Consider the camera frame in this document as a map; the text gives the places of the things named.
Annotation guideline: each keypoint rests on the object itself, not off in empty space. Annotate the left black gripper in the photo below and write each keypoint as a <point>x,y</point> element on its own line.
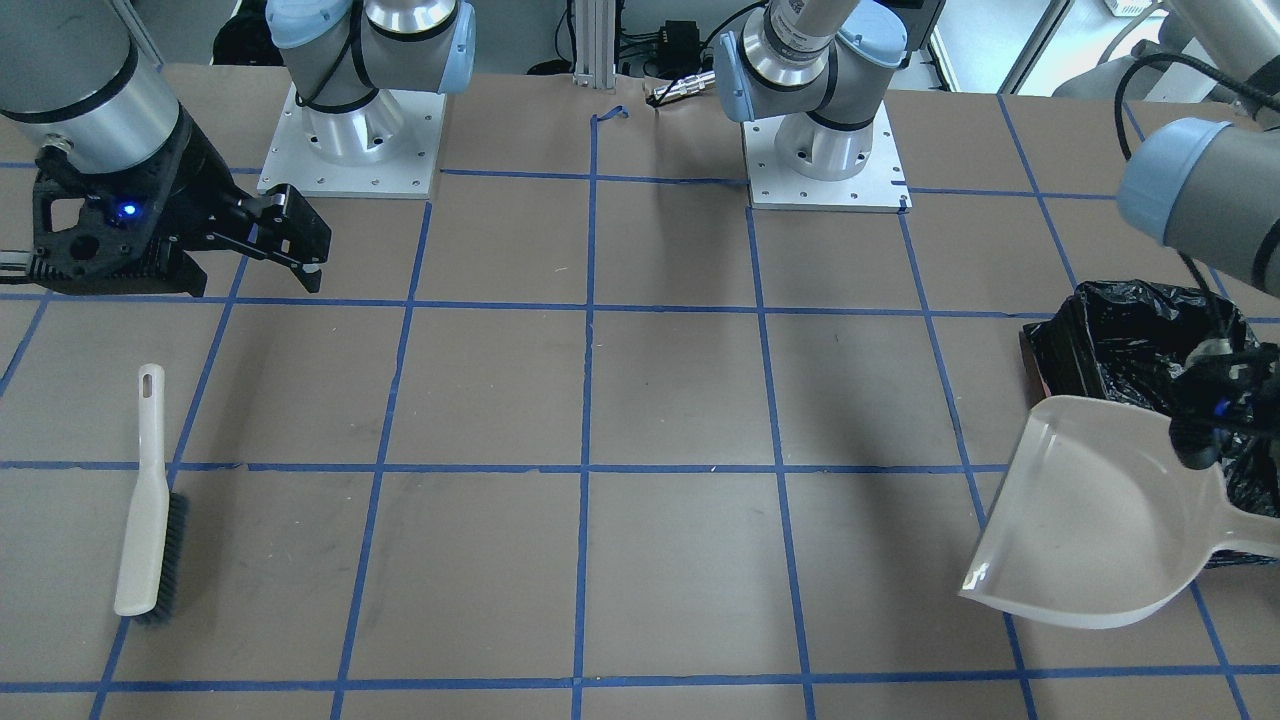
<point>1232,392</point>

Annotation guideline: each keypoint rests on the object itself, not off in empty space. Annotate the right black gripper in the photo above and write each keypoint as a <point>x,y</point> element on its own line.
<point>203,188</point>

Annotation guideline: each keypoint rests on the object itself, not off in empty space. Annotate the beige plastic dustpan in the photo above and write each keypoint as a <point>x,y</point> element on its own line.
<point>1097,524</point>

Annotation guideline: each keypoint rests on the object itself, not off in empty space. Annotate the beige hand brush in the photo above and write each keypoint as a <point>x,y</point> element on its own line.
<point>155,528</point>

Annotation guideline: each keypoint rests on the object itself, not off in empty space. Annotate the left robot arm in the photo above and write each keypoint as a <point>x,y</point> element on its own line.
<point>806,81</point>

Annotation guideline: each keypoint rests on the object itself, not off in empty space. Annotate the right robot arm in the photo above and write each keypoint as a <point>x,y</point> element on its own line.
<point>75,75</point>

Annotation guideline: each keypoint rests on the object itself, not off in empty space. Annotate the bin with black bag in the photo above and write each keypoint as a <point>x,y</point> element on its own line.
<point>1126,341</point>

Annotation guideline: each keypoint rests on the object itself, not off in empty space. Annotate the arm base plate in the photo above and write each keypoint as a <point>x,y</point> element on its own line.
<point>794,164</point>
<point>384,147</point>

